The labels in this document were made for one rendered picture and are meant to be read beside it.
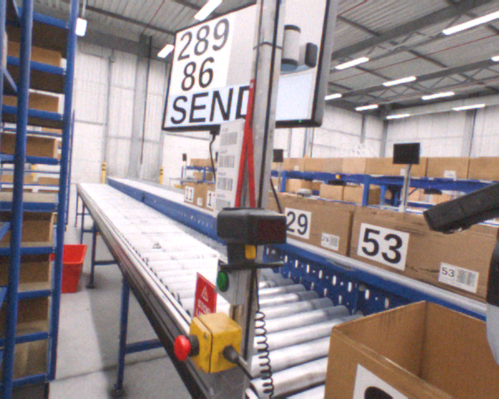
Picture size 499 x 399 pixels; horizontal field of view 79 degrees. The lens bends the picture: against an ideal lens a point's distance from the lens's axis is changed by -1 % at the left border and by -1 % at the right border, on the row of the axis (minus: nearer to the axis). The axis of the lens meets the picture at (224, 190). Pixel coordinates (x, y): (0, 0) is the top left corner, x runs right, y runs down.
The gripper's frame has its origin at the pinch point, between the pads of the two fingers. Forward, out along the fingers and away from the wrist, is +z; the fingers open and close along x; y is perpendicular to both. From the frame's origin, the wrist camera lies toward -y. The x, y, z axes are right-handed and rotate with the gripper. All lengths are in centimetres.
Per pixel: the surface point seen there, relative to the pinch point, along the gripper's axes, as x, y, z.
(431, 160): 494, -268, -120
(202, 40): -12, -66, -49
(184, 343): -18.3, -33.0, 16.0
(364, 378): -0.7, -12.8, 11.6
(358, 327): 6.0, -19.4, 8.3
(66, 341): -18, -195, 102
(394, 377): -0.7, -9.1, 9.1
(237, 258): -14.7, -27.4, -0.2
